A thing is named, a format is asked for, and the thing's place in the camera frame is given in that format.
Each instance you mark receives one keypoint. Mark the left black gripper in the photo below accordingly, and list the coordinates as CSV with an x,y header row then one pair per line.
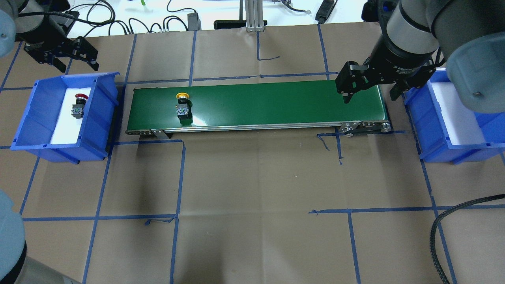
x,y
41,39

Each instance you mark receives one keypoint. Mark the green conveyor belt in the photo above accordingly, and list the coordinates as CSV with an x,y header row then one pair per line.
x,y
255,106

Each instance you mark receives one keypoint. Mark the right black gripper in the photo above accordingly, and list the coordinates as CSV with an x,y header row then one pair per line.
x,y
398,61

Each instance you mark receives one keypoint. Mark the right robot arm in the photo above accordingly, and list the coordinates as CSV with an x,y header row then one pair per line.
x,y
418,36

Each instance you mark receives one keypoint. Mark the red push button switch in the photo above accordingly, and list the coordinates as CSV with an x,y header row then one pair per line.
x,y
77,110

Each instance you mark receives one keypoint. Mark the white foam pad left bin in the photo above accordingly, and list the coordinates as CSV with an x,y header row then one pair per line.
x,y
67,127

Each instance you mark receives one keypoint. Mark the yellow push button switch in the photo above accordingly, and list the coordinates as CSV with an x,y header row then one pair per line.
x,y
184,106

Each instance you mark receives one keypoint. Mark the white foam pad right bin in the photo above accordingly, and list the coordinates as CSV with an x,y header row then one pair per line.
x,y
462,126

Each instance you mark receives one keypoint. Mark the left blue plastic bin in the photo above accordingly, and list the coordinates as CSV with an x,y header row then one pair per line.
x,y
41,113

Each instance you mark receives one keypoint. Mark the aluminium frame post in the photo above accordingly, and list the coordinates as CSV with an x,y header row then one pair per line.
x,y
254,16

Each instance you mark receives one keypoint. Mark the blue plastic bin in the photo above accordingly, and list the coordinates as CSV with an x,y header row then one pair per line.
x,y
446,130
41,113

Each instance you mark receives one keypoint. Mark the white foam pad bin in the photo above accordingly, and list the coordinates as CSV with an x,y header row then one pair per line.
x,y
462,126
67,127

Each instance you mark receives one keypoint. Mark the black power adapter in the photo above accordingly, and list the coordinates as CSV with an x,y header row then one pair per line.
x,y
193,22

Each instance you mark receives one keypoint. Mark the right blue plastic bin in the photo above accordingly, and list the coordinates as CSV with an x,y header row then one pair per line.
x,y
446,130

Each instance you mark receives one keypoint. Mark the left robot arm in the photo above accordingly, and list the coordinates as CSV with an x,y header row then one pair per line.
x,y
43,25

